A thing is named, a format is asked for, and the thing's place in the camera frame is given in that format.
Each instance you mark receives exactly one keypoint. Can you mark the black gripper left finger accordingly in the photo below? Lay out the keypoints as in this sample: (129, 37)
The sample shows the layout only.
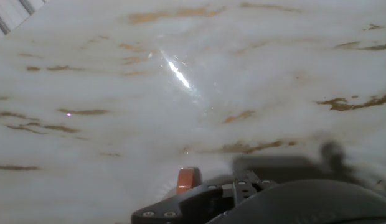
(186, 205)

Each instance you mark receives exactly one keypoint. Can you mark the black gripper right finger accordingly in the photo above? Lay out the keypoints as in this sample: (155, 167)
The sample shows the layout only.
(267, 184)

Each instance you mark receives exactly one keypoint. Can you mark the marble pattern board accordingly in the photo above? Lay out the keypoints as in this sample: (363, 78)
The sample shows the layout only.
(118, 93)

